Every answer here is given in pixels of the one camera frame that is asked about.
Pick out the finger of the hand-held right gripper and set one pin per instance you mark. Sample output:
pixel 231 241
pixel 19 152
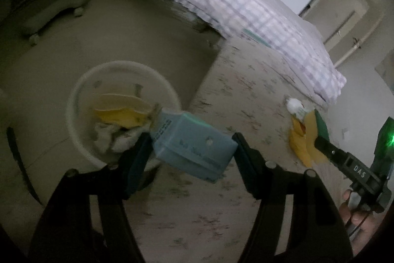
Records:
pixel 329 150

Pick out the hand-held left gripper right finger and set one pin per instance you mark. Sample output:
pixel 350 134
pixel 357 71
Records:
pixel 247 169

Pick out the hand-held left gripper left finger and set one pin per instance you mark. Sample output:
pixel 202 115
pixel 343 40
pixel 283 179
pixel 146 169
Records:
pixel 137 167

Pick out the yellow green sponge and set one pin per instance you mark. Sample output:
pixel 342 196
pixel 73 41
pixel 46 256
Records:
pixel 303 142

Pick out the light blue carton box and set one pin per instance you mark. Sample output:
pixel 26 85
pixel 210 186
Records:
pixel 190 142

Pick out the banana peel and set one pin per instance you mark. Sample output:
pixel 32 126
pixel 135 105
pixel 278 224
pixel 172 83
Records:
pixel 120 109

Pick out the white patterned waste bin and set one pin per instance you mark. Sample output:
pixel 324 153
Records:
pixel 77 90

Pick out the person's right hand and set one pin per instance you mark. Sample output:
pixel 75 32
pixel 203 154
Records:
pixel 358 220

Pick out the white crumpled foil wrapper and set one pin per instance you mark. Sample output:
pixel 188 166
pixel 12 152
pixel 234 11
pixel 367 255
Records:
pixel 295 107

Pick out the floral tablecloth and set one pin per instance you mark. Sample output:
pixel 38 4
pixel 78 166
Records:
pixel 246 81

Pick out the cream door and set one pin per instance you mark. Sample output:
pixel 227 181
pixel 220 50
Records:
pixel 341 25

